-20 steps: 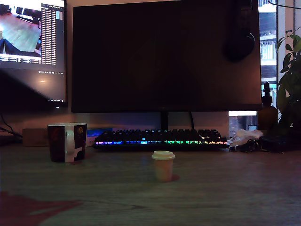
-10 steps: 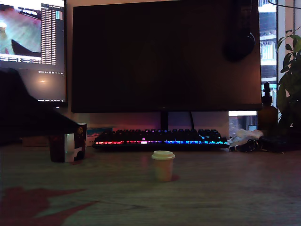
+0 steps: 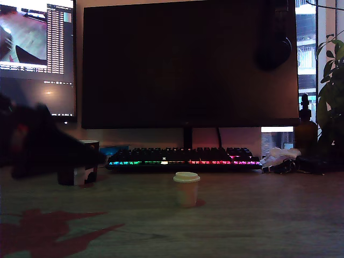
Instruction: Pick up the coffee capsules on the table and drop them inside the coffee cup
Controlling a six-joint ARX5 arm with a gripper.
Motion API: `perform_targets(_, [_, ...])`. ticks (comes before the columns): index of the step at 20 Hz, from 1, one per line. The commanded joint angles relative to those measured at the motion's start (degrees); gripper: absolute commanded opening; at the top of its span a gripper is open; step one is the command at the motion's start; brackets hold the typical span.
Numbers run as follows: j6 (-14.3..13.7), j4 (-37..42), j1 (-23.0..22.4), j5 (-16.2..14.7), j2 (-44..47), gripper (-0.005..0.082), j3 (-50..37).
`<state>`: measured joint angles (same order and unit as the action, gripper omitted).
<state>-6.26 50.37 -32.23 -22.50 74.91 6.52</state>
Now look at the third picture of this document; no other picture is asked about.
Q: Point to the black pouch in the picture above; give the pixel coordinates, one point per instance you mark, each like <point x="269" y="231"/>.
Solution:
<point x="313" y="162"/>

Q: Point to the window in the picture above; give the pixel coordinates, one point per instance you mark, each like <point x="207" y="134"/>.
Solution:
<point x="306" y="59"/>

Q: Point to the green leafy plant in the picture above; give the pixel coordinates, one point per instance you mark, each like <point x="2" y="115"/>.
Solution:
<point x="332" y="107"/>

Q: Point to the black headphones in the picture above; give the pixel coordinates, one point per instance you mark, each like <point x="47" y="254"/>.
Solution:
<point x="274" y="53"/>

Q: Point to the white crumpled tissue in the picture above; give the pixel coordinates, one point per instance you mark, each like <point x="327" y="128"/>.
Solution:
<point x="279" y="154"/>

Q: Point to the black monitor stand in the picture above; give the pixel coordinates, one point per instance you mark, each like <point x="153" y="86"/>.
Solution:
<point x="187" y="138"/>

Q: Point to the bunch of keys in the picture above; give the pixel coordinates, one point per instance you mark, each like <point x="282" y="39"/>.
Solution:
<point x="283" y="166"/>

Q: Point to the large dark computer monitor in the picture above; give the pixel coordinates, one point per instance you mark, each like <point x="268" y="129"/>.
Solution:
<point x="174" y="67"/>

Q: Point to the amber dropper bottle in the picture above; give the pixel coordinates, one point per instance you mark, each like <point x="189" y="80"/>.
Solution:
<point x="305" y="134"/>

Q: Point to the cream coffee capsule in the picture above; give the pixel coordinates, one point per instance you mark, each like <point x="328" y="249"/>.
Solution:
<point x="186" y="192"/>

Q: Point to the rainbow backlit black keyboard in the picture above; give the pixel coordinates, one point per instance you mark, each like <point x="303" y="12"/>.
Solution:
<point x="182" y="158"/>

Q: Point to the lit computer monitor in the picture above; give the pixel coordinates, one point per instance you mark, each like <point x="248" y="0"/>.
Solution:
<point x="56" y="40"/>

